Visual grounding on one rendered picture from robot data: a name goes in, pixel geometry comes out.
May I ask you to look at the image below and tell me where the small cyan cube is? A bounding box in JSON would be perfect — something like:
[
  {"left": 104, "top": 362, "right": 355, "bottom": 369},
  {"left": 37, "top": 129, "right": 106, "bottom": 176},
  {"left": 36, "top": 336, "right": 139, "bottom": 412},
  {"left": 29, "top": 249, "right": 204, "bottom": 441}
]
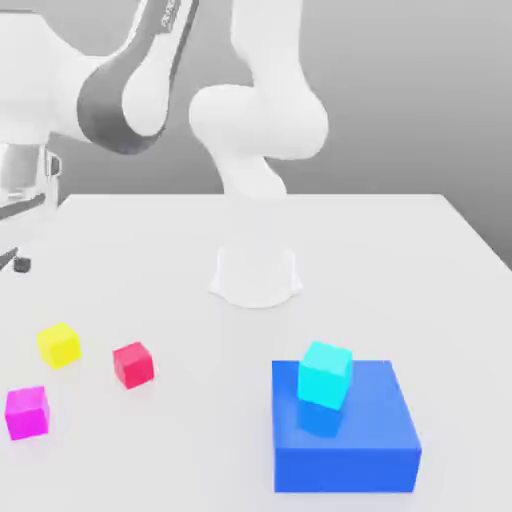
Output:
[{"left": 296, "top": 340, "right": 354, "bottom": 412}]

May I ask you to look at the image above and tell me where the small magenta cube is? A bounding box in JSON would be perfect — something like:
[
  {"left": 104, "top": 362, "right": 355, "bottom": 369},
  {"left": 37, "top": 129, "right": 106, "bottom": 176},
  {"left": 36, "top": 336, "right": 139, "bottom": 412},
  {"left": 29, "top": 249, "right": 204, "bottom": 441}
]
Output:
[{"left": 4, "top": 385, "right": 51, "bottom": 442}]

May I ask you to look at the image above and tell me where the small yellow cube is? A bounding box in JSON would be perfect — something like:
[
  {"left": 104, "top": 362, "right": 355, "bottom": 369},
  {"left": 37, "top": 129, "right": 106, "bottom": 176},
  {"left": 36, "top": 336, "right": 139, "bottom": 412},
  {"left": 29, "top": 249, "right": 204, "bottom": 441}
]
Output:
[{"left": 35, "top": 322, "right": 84, "bottom": 371}]

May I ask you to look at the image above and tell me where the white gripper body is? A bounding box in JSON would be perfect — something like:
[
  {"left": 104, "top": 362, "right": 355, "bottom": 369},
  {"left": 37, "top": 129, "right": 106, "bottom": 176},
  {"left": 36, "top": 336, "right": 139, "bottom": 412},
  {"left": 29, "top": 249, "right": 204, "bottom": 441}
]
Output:
[{"left": 0, "top": 186, "right": 58, "bottom": 271}]

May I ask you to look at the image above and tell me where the large blue box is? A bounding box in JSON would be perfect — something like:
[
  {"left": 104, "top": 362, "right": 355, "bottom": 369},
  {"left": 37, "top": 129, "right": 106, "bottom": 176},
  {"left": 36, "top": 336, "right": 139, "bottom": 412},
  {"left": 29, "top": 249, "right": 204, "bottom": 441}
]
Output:
[{"left": 271, "top": 359, "right": 423, "bottom": 494}]

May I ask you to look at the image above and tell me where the small red cube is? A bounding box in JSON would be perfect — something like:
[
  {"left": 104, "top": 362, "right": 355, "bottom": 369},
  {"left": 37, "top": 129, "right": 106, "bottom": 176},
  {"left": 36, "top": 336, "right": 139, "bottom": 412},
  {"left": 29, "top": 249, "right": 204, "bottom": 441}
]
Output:
[{"left": 112, "top": 341, "right": 156, "bottom": 391}]

